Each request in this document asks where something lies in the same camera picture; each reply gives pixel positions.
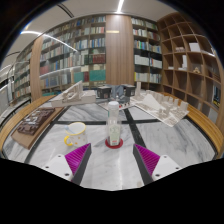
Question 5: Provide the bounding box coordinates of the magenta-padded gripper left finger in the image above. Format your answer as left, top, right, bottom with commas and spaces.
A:
42, 143, 92, 186

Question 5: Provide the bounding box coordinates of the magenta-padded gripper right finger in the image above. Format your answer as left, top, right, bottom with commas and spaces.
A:
132, 143, 183, 186

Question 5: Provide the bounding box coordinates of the clear plastic drink bottle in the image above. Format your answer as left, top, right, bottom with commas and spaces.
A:
105, 100, 122, 148

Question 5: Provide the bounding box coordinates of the flat round red coaster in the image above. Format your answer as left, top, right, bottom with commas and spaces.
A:
104, 138, 124, 150

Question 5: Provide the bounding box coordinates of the white architectural model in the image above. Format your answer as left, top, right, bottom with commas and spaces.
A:
131, 89, 190, 128

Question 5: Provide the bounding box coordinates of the brown architectural model on board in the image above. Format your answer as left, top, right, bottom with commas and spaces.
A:
10, 106, 65, 150

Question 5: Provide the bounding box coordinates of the dark grey architectural model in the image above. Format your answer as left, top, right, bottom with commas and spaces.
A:
96, 83, 137, 108

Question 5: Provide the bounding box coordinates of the wooden cubby shelf unit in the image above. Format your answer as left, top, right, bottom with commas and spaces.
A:
156, 12, 224, 114

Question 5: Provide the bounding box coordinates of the tall bookshelf full of books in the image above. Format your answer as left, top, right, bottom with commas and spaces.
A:
13, 14, 164, 101

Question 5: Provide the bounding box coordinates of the curved ceiling light strip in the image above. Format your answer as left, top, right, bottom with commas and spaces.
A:
19, 30, 80, 53

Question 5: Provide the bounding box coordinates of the straight ceiling light strip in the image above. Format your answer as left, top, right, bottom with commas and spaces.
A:
116, 0, 126, 14

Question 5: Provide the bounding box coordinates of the white mug with yellow handle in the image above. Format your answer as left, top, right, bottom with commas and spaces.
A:
63, 121, 88, 148

